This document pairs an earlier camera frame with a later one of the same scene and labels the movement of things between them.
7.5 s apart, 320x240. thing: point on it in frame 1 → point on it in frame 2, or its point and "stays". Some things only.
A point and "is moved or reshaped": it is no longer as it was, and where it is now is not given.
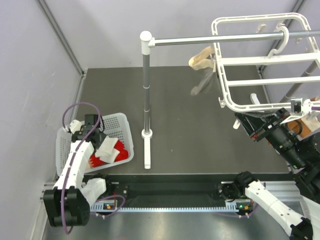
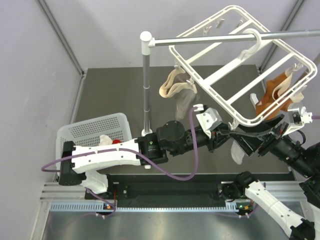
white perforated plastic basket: [116, 125] stays
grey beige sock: [205, 60] → [183, 92]
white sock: [106, 151] is moved or reshaped
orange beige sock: [304, 125] → [275, 88]
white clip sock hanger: [313, 59] is moved or reshaped
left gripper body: [102, 137] → [214, 143]
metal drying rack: [147, 41] stays
